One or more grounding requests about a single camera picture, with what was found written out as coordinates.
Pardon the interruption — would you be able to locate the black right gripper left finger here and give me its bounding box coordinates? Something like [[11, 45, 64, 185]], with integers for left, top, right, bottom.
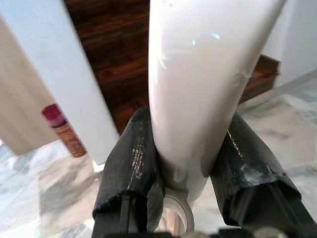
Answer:
[[93, 106, 166, 238]]

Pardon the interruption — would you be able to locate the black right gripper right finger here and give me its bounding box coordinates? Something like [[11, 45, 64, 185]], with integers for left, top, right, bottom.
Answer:
[[210, 111, 317, 238]]

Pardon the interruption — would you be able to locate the red spray can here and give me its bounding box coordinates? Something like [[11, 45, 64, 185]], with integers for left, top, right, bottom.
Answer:
[[41, 103, 87, 159]]

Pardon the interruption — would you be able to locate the dark wooden staircase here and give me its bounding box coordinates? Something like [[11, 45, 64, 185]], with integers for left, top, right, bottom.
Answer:
[[63, 0, 282, 136]]

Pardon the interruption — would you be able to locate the light wood furniture panel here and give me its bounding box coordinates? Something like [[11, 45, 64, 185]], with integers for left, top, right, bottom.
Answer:
[[0, 14, 60, 156]]

